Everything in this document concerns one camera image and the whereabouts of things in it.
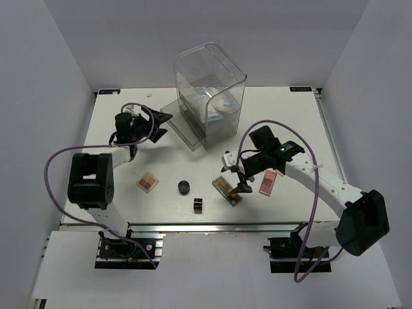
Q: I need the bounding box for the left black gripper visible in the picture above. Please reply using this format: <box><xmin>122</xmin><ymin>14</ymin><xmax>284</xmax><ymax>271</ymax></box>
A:
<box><xmin>130</xmin><ymin>105</ymin><xmax>171</xmax><ymax>143</ymax></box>

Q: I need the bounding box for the long brown eyeshadow palette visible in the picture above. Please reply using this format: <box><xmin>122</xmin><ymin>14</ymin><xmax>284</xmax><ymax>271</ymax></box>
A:
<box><xmin>212</xmin><ymin>176</ymin><xmax>242</xmax><ymax>207</ymax></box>

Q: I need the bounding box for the small black amber cube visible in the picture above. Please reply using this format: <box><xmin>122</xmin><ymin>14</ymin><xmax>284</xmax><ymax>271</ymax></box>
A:
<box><xmin>193</xmin><ymin>198</ymin><xmax>203</xmax><ymax>214</ymax></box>

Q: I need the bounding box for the cotton pad pack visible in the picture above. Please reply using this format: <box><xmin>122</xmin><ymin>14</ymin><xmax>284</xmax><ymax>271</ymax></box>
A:
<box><xmin>193</xmin><ymin>86</ymin><xmax>216</xmax><ymax>102</ymax></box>
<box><xmin>205</xmin><ymin>95</ymin><xmax>233</xmax><ymax>122</ymax></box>

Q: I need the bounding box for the round black jar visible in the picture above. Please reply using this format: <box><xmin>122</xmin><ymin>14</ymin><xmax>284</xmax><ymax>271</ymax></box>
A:
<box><xmin>178</xmin><ymin>180</ymin><xmax>191</xmax><ymax>195</ymax></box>

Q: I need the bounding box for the clear acrylic makeup organizer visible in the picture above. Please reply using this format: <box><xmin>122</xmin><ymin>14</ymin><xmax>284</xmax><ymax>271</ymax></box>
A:
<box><xmin>160</xmin><ymin>42</ymin><xmax>247</xmax><ymax>151</ymax></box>

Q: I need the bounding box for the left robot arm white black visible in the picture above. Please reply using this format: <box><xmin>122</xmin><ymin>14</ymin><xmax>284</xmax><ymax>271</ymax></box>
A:
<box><xmin>68</xmin><ymin>106</ymin><xmax>173</xmax><ymax>257</ymax></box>

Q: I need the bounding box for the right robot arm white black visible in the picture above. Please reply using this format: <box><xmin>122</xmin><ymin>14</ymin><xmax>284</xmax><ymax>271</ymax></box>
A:
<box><xmin>222</xmin><ymin>126</ymin><xmax>389</xmax><ymax>257</ymax></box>

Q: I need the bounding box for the pink blush palette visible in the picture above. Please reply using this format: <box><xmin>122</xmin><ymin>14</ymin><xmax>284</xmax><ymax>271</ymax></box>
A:
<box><xmin>259</xmin><ymin>170</ymin><xmax>277</xmax><ymax>196</ymax></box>

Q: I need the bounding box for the square brown eyeshadow palette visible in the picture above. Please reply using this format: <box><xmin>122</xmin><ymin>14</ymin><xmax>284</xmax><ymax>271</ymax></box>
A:
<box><xmin>136</xmin><ymin>172</ymin><xmax>159</xmax><ymax>193</ymax></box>

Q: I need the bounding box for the left blue table label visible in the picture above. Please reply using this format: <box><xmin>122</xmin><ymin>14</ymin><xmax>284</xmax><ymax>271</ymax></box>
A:
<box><xmin>98</xmin><ymin>89</ymin><xmax>120</xmax><ymax>95</ymax></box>

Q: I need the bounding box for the blue table label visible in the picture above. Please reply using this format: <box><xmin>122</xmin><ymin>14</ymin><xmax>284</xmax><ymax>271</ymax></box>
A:
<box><xmin>289</xmin><ymin>86</ymin><xmax>313</xmax><ymax>92</ymax></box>
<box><xmin>98</xmin><ymin>89</ymin><xmax>120</xmax><ymax>95</ymax></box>

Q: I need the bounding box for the right blue table label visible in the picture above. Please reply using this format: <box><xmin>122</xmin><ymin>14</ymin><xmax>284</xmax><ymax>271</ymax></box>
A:
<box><xmin>289</xmin><ymin>86</ymin><xmax>313</xmax><ymax>92</ymax></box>

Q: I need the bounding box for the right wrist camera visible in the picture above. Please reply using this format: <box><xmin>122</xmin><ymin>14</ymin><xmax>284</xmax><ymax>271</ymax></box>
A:
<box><xmin>221</xmin><ymin>151</ymin><xmax>239</xmax><ymax>173</ymax></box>

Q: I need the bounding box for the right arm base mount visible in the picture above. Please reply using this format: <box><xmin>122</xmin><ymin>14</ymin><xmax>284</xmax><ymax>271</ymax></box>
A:
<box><xmin>263</xmin><ymin>236</ymin><xmax>332</xmax><ymax>274</ymax></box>

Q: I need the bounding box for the aluminium front rail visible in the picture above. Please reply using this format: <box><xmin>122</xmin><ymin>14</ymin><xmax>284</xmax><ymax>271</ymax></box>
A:
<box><xmin>59</xmin><ymin>223</ymin><xmax>303</xmax><ymax>234</ymax></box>

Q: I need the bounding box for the aluminium rail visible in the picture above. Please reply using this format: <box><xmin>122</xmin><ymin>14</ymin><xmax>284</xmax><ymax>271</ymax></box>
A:
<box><xmin>313</xmin><ymin>88</ymin><xmax>347</xmax><ymax>181</ymax></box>
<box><xmin>59</xmin><ymin>223</ymin><xmax>303</xmax><ymax>234</ymax></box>

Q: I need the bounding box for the aluminium right side rail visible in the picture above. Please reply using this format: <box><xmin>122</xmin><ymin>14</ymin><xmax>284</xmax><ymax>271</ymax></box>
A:
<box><xmin>313</xmin><ymin>88</ymin><xmax>347</xmax><ymax>181</ymax></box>

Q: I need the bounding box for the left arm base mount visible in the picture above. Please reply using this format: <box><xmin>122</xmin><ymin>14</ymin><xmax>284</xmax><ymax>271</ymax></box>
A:
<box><xmin>95</xmin><ymin>230</ymin><xmax>165</xmax><ymax>270</ymax></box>

